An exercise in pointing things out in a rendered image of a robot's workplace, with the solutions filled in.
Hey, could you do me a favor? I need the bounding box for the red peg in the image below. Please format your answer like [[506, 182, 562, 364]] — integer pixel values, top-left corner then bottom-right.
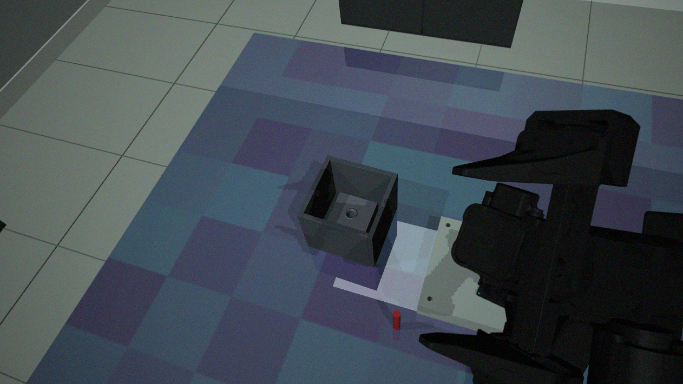
[[393, 310, 400, 330]]

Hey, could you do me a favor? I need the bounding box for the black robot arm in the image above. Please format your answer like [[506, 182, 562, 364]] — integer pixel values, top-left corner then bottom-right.
[[451, 183, 683, 384]]

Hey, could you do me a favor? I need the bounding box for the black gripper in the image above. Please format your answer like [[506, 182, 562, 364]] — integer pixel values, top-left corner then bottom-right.
[[419, 109, 668, 384]]

